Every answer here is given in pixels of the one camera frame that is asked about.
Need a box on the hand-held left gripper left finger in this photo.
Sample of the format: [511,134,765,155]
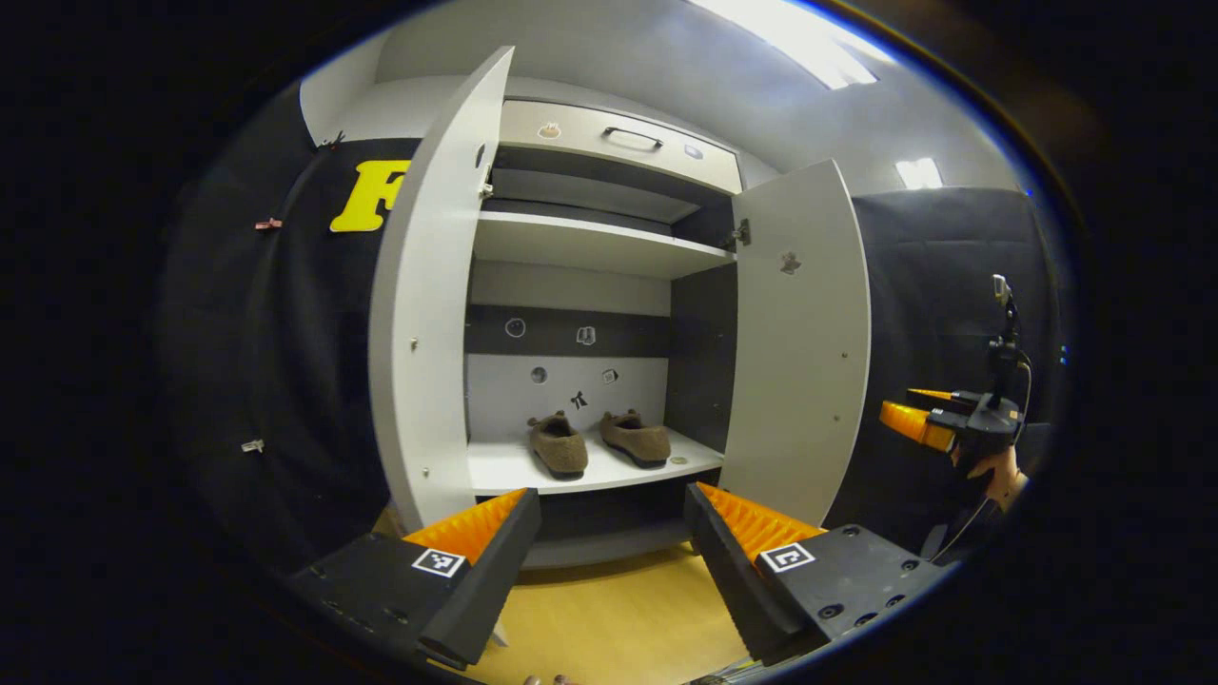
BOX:
[285,487,543,671]

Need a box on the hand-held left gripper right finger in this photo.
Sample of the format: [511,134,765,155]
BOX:
[683,480,938,667]

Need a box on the white cabinet door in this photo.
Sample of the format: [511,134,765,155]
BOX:
[369,46,515,532]
[718,159,872,529]

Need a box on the brown fuzzy shoe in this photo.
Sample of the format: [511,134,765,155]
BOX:
[526,411,590,480]
[598,409,673,469]

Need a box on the white shoe cabinet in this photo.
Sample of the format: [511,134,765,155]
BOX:
[369,46,872,570]

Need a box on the white cabinet shelf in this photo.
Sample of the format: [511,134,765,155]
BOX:
[466,428,724,496]
[473,211,737,280]

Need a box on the white cabinet drawer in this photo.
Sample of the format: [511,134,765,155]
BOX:
[498,100,743,194]

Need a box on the large ceiling light panel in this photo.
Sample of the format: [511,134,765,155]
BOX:
[690,0,895,91]

